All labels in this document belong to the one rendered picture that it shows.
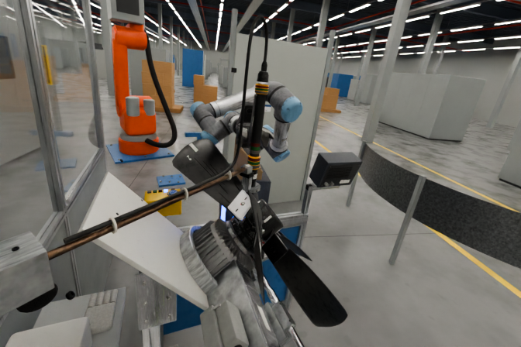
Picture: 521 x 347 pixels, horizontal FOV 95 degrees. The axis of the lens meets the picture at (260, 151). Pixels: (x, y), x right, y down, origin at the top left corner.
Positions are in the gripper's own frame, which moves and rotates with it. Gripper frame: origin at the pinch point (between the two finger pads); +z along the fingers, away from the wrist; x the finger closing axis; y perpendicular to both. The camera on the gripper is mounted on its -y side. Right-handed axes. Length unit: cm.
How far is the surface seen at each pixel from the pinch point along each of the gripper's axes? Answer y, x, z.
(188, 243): 31.3, 22.5, 8.5
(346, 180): 39, -77, -35
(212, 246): 31.7, 16.0, 11.1
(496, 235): 75, -197, 1
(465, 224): 76, -191, -16
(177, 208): 46, 23, -34
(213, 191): 17.0, 14.9, 3.9
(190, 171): 10.7, 21.7, 2.0
